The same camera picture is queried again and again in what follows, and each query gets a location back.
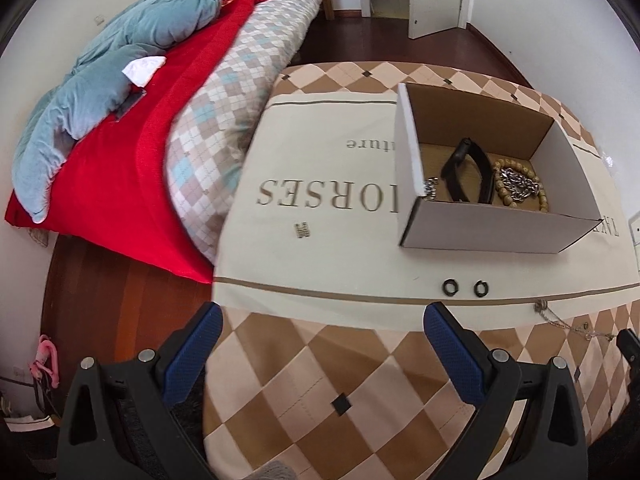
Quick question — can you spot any black smart watch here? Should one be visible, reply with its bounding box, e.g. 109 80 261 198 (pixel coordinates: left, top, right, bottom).
440 138 495 205

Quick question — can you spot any beige checkered tablecloth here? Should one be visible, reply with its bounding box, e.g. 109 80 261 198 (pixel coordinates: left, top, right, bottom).
204 62 639 479

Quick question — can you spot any blue quilt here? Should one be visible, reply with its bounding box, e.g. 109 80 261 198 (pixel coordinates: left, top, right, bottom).
12 0 222 224

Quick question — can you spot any white cardboard box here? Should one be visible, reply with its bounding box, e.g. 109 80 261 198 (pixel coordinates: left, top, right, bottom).
394 84 602 255

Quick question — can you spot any white paper on bed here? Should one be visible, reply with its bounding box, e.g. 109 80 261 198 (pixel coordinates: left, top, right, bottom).
122 55 166 88

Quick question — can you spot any thin silver chain necklace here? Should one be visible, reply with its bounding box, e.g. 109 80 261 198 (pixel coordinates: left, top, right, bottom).
532 299 618 343

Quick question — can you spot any checkered bed sheet mattress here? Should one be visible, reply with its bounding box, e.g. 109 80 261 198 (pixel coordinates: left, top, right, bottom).
165 0 322 263

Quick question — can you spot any dark phone on bed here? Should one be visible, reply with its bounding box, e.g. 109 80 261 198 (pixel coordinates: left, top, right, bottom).
114 88 146 122

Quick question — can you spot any wooden bead bracelet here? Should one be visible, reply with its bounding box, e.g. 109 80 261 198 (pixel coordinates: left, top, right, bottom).
491 157 550 213

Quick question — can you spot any pink hanger object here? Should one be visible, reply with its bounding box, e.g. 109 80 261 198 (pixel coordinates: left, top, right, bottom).
28 335 60 389

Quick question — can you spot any thick silver chain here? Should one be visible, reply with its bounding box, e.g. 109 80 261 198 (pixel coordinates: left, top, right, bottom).
499 166 546 208

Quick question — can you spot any small metal clasp earring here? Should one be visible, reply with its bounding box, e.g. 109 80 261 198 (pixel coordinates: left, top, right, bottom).
294 222 310 238

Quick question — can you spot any red blanket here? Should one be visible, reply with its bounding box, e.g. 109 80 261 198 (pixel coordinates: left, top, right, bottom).
4 0 327 286

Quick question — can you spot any white power strip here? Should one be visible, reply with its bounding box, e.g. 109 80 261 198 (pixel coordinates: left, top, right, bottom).
628 211 640 271

